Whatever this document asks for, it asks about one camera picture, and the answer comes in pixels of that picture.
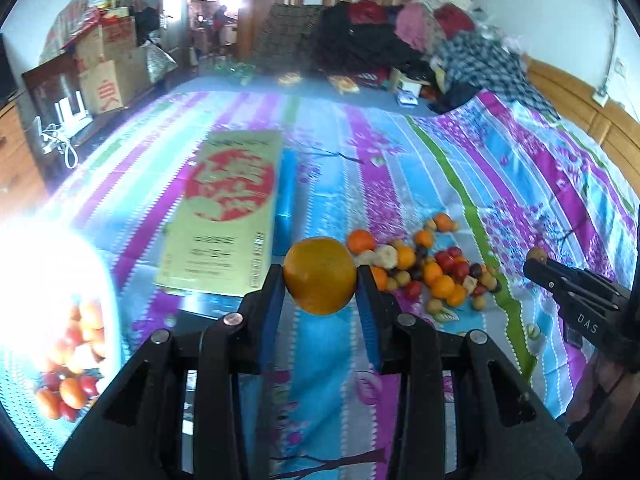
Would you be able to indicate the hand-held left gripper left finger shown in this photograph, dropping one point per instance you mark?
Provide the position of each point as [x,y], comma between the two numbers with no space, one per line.
[272,310]

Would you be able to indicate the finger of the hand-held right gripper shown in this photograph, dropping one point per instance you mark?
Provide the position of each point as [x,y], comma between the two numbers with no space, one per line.
[560,280]

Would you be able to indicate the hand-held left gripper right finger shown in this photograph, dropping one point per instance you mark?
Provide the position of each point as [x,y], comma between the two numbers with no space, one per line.
[370,320]

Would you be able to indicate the small brown longan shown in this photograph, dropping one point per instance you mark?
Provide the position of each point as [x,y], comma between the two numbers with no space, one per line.
[536,254]

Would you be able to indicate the large yellowish orange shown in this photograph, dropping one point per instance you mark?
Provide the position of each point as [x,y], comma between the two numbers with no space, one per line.
[320,276]

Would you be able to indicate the pile of oranges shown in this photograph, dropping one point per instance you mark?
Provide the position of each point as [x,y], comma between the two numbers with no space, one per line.
[442,287]

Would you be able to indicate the heap of oranges and red plums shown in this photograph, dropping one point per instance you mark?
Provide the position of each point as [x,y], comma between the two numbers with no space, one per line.
[75,392]

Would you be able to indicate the white mesh basket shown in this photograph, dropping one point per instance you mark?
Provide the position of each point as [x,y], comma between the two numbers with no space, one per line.
[30,435]

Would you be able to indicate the yellow cardboard box red print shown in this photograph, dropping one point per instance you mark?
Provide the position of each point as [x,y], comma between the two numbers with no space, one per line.
[225,240]

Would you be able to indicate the blue plastic case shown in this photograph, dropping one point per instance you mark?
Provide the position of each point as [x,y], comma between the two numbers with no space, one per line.
[287,195]

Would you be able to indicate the floral striped bedsheet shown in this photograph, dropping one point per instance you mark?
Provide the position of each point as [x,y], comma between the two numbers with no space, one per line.
[350,170]

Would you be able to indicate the wooden headboard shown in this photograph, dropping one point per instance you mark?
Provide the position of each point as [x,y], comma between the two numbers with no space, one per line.
[615,135]

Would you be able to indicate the small white box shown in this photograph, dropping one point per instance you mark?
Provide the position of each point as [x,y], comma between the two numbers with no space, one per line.
[407,95]

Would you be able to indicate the yellow packet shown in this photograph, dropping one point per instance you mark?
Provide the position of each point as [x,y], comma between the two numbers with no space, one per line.
[290,79]
[345,84]

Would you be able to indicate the pile of clothes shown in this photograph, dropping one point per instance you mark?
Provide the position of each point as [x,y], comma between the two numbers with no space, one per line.
[475,60]

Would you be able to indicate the green packet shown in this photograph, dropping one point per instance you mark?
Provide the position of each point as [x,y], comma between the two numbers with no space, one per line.
[235,73]

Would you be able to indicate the silver foil bag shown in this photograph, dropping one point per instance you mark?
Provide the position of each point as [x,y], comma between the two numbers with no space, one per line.
[160,62]

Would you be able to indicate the brown cardboard box red character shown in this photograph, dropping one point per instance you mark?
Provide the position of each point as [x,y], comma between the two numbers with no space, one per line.
[107,90]

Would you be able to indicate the dark checked cushion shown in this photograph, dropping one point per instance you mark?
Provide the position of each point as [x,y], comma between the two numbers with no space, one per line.
[287,32]

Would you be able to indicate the wooden dresser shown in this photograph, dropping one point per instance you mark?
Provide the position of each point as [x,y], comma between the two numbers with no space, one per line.
[17,160]

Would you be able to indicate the white wifi router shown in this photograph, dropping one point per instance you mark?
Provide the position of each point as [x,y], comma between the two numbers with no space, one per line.
[45,85]

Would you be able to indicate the round patterned board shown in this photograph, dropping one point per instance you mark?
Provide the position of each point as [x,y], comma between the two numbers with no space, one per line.
[57,25]

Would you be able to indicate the white wall outlet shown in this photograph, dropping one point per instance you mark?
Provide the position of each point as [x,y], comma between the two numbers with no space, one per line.
[600,96]

